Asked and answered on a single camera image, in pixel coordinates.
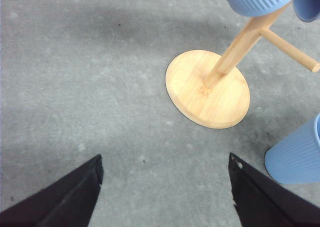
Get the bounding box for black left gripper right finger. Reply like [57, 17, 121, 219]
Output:
[228, 153, 320, 227]

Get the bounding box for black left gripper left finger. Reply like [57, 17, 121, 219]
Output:
[0, 154, 104, 227]

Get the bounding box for wooden mug tree stand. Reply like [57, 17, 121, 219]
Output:
[165, 5, 320, 129]

